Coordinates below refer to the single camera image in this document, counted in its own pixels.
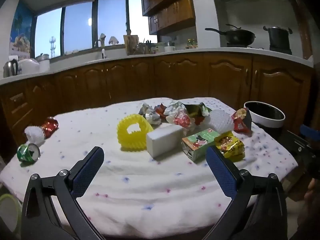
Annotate kitchen window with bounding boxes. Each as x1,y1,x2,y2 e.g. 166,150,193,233
32,0,158,58

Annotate yellow snack packet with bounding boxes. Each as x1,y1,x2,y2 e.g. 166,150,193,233
214,131,245,162

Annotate white canister with metal lid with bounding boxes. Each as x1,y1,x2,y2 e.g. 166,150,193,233
35,54,50,72

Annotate black stock pot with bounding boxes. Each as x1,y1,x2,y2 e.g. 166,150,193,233
263,26,293,55

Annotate beach wall poster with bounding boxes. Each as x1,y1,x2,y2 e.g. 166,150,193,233
9,2,34,60

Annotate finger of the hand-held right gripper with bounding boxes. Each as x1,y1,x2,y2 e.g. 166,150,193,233
301,124,320,143
285,130,312,154

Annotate crushed red can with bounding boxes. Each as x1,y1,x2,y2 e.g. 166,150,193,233
41,117,59,138

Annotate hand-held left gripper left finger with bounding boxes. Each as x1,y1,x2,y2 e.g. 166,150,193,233
21,146,105,240

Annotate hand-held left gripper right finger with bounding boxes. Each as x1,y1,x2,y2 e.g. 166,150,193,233
200,145,288,240

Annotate crumpled red and white wrapper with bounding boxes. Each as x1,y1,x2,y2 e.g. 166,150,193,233
173,111,192,130

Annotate white foam block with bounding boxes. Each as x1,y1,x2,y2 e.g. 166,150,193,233
146,124,190,158

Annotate silver wrapper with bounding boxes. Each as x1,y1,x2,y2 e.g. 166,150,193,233
165,100,187,123
139,102,162,126

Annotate kitchen faucet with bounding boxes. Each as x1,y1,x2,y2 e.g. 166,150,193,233
94,33,107,59

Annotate white rice cooker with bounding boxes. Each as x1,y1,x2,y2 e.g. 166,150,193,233
17,58,40,75

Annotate crushed green can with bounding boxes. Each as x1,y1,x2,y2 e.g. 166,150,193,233
17,143,41,165

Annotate steel kettle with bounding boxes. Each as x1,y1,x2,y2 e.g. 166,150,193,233
3,59,19,78

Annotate wooden upper kitchen cabinets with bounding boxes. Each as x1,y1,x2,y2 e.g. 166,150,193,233
141,0,203,35

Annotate white dotted blanket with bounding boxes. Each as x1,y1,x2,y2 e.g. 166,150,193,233
0,97,299,239

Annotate green juice carton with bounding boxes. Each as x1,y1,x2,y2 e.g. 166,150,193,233
182,128,222,162

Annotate white bin with black liner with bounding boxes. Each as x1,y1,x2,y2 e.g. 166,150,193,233
244,101,286,140

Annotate pale green ring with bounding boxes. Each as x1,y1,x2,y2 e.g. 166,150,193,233
0,194,23,233

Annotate wooden kitchen cabinets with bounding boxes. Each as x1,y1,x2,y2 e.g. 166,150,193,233
141,0,203,35
0,52,315,155

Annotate person's right hand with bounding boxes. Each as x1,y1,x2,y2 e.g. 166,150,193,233
305,177,320,200

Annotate wooden lower kitchen cabinets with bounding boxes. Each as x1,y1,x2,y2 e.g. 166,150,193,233
0,52,315,155

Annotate black wok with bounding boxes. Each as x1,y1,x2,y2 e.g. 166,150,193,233
205,24,256,46

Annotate white kitchen countertop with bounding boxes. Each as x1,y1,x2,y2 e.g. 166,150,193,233
0,46,314,85

